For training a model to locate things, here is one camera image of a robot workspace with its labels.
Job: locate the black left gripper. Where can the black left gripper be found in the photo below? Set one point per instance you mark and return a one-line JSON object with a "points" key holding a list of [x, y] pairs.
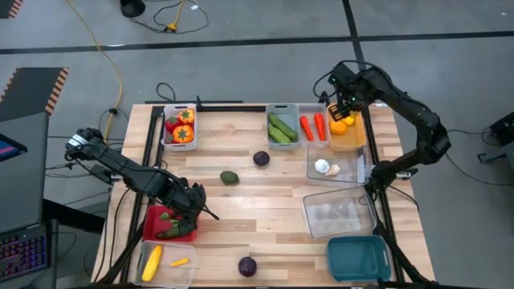
{"points": [[188, 200]]}

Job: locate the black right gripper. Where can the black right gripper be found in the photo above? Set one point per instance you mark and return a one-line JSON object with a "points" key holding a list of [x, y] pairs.
{"points": [[353, 90]]}

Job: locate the yellow lemon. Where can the yellow lemon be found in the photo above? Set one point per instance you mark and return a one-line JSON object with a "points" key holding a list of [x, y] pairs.
{"points": [[350, 121]]}

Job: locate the dark green jalapeno pepper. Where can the dark green jalapeno pepper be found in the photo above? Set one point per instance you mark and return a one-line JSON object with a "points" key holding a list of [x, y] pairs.
{"points": [[176, 230]]}

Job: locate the orange citrus fruit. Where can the orange citrus fruit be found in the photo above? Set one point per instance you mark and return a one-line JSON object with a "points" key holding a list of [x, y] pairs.
{"points": [[338, 128]]}

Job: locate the small green pea pod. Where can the small green pea pod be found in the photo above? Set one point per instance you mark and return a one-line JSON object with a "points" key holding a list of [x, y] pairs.
{"points": [[165, 216]]}

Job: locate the orange carrot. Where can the orange carrot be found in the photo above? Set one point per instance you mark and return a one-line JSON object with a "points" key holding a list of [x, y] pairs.
{"points": [[307, 128], [320, 127]]}

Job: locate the small yellow chili pepper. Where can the small yellow chili pepper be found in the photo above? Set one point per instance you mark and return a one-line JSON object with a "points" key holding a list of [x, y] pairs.
{"points": [[179, 262]]}

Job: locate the yellow corn cob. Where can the yellow corn cob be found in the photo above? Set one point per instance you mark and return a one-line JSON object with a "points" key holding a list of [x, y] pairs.
{"points": [[152, 263]]}

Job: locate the white garlic bulb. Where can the white garlic bulb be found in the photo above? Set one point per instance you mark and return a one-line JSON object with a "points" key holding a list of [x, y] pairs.
{"points": [[321, 166]]}

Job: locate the beige garlic clove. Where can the beige garlic clove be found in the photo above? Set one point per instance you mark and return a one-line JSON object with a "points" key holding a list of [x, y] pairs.
{"points": [[333, 170]]}

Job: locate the green avocado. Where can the green avocado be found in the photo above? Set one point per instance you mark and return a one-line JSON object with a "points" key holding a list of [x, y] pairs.
{"points": [[229, 177]]}

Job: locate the dark green cucumber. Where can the dark green cucumber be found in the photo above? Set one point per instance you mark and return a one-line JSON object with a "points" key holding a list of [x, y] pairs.
{"points": [[283, 127]]}

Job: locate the orange bell pepper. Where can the orange bell pepper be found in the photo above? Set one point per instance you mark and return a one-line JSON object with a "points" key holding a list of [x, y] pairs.
{"points": [[183, 134], [186, 116]]}

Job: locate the red tomato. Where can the red tomato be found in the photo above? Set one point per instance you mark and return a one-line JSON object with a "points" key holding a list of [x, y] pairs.
{"points": [[172, 124]]}

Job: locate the silver left arm base block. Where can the silver left arm base block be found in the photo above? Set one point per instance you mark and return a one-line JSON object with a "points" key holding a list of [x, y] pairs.
{"points": [[116, 176]]}

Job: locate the silver right arm base block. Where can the silver right arm base block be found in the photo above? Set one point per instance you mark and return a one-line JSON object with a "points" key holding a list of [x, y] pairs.
{"points": [[406, 174]]}

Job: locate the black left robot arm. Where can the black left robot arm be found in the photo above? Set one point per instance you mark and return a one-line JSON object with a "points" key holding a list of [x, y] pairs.
{"points": [[132, 176]]}

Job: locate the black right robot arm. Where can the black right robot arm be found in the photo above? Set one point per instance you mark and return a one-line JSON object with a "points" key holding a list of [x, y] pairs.
{"points": [[421, 116]]}

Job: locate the black table clamp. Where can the black table clamp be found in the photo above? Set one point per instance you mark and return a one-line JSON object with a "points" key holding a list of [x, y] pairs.
{"points": [[324, 99]]}

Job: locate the yellow plastic bin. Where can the yellow plastic bin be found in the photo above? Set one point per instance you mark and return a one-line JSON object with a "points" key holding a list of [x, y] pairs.
{"points": [[357, 134]]}

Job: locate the frosted translucent plastic bin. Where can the frosted translucent plastic bin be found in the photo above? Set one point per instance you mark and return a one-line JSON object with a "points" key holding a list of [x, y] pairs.
{"points": [[313, 109]]}

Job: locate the red plastic bin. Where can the red plastic bin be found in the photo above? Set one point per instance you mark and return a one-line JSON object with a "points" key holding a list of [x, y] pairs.
{"points": [[150, 225]]}

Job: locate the grey-blue plastic bin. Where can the grey-blue plastic bin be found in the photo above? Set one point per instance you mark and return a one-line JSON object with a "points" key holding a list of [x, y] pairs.
{"points": [[291, 114]]}

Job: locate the translucent plastic tub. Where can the translucent plastic tub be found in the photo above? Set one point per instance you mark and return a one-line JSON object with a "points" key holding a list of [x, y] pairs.
{"points": [[176, 277]]}

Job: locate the small clear acrylic bin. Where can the small clear acrylic bin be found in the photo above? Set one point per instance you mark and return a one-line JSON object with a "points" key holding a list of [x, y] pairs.
{"points": [[353, 168]]}

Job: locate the small white plastic bin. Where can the small white plastic bin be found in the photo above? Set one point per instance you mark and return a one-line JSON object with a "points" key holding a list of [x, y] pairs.
{"points": [[180, 147]]}

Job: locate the large clear acrylic bin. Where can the large clear acrylic bin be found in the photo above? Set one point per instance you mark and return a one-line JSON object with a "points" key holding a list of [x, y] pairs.
{"points": [[339, 212]]}

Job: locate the teal plastic bin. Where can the teal plastic bin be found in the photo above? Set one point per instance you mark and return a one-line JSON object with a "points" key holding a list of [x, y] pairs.
{"points": [[357, 259]]}

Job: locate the grey metal stand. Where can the grey metal stand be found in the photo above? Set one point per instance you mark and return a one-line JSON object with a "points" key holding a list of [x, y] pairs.
{"points": [[496, 156]]}

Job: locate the black equipment box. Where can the black equipment box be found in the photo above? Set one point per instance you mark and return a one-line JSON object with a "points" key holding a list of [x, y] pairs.
{"points": [[504, 128]]}

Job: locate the grey laptop backlit keyboard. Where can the grey laptop backlit keyboard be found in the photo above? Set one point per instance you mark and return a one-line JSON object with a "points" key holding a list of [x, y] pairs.
{"points": [[24, 253]]}

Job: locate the small dark tablet screen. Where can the small dark tablet screen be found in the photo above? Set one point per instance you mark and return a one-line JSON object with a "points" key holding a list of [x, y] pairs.
{"points": [[10, 148]]}

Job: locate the large hazard-striped black mat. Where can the large hazard-striped black mat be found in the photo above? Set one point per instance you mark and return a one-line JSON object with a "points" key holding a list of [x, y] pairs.
{"points": [[28, 92]]}

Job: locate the black round stand base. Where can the black round stand base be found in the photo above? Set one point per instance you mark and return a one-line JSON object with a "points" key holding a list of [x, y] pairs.
{"points": [[132, 7]]}

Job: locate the small hazard-striped black mat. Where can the small hazard-striped black mat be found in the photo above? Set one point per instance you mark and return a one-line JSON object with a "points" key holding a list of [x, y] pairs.
{"points": [[7, 7]]}

